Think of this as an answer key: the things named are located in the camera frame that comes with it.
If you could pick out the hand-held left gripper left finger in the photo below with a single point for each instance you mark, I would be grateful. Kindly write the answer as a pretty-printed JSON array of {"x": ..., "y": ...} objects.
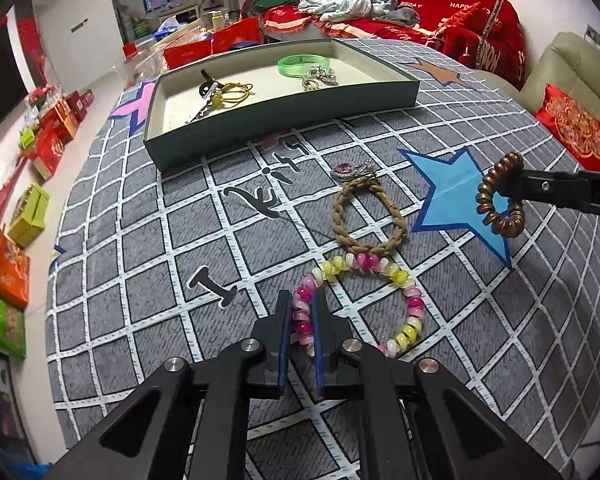
[{"x": 282, "y": 345}]

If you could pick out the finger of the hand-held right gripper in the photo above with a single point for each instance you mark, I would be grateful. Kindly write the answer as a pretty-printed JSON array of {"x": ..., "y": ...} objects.
[{"x": 555, "y": 187}]

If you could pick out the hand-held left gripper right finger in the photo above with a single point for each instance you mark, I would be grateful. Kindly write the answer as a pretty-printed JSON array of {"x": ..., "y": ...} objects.
[{"x": 320, "y": 350}]

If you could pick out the grey-green shallow tray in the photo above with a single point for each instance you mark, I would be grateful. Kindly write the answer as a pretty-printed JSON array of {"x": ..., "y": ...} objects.
[{"x": 280, "y": 125}]

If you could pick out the metal hair clip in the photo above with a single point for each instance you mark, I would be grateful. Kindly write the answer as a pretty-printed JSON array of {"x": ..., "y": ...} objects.
[{"x": 200, "y": 110}]

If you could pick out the black claw hair clip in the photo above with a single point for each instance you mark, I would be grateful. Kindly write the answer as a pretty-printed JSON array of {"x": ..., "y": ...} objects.
[{"x": 207, "y": 87}]

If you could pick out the green translucent bangle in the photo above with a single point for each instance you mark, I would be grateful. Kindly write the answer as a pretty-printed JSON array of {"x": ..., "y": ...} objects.
[{"x": 286, "y": 67}]

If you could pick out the red gold embroidered cushion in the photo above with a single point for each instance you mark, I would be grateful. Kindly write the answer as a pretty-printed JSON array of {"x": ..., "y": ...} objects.
[{"x": 575, "y": 125}]

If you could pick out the grey checked tablecloth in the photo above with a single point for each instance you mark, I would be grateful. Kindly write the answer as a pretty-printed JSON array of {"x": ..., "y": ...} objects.
[{"x": 280, "y": 240}]

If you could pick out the pale green armchair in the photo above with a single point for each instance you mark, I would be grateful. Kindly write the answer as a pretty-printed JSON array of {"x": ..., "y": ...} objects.
[{"x": 565, "y": 55}]

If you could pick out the purple gem pendant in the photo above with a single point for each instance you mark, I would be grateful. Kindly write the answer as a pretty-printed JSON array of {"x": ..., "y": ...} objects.
[{"x": 343, "y": 169}]

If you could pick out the black metal stand pole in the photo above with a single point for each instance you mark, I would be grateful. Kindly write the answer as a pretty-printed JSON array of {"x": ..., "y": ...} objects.
[{"x": 500, "y": 5}]

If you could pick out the red bed with clothes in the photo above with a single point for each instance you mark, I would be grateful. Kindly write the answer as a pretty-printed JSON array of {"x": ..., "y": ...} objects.
[{"x": 455, "y": 15}]

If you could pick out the light blue clothes pile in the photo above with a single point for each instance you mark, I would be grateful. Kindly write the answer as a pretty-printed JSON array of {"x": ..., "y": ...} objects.
[{"x": 350, "y": 4}]

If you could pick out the green gift bag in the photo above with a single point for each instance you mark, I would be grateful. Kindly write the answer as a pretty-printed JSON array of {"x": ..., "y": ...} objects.
[{"x": 2, "y": 327}]

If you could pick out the orange gift bag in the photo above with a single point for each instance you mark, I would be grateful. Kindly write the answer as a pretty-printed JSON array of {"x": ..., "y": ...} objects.
[{"x": 11, "y": 272}]

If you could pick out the yellow-green carton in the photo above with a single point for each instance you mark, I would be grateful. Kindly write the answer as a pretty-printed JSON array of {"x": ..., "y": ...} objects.
[{"x": 30, "y": 215}]

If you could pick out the red gold gift box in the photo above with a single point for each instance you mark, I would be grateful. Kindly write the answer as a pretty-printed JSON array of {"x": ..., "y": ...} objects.
[
  {"x": 47, "y": 152},
  {"x": 65, "y": 120}
]

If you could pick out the dark red gift box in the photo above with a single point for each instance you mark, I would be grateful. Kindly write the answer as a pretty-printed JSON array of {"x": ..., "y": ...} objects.
[{"x": 80, "y": 105}]

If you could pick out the dark green cloth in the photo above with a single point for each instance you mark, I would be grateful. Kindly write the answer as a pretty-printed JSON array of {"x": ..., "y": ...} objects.
[{"x": 270, "y": 2}]

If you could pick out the blue tissue box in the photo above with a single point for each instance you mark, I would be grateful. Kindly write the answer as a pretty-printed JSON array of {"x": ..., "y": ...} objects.
[{"x": 167, "y": 24}]

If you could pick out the pink flower bouquet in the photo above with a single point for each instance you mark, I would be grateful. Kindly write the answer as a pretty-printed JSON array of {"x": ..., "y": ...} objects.
[{"x": 42, "y": 96}]

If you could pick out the red wall decoration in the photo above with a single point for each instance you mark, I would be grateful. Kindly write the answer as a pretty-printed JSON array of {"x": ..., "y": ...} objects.
[{"x": 30, "y": 45}]

